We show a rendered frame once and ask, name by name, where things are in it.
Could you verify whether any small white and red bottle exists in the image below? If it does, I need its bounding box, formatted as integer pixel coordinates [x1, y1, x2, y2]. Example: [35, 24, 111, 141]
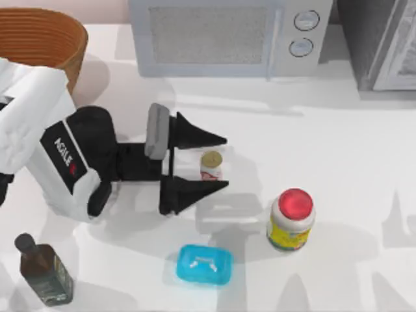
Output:
[199, 150, 225, 182]

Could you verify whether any pale grey rounded box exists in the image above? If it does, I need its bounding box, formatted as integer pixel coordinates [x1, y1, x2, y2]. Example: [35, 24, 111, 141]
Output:
[144, 103, 170, 161]

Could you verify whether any blue soap box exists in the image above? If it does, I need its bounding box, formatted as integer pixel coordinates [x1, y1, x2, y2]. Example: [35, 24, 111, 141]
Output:
[175, 244, 235, 288]

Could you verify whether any microwave oven door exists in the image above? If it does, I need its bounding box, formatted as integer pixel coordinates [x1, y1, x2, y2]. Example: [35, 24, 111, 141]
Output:
[129, 0, 283, 78]

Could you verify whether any yellow jar with red lid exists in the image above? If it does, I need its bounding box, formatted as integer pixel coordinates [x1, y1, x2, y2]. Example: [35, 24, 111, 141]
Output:
[266, 187, 317, 252]

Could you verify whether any brown woven basket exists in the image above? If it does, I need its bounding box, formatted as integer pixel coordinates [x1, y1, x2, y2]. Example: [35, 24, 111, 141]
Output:
[0, 8, 89, 94]

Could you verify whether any dark brown bottle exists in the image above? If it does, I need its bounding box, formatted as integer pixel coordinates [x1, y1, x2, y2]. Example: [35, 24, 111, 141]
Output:
[14, 232, 75, 308]

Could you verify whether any round microwave knob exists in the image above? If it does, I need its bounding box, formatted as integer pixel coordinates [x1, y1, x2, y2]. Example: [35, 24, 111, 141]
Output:
[293, 9, 321, 31]
[288, 36, 315, 59]

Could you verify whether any pale microwave oven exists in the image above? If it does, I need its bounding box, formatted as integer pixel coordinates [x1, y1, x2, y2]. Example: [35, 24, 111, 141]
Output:
[127, 0, 334, 81]

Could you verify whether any microwave door handle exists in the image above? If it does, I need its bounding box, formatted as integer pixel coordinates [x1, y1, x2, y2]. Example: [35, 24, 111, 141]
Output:
[265, 8, 282, 81]

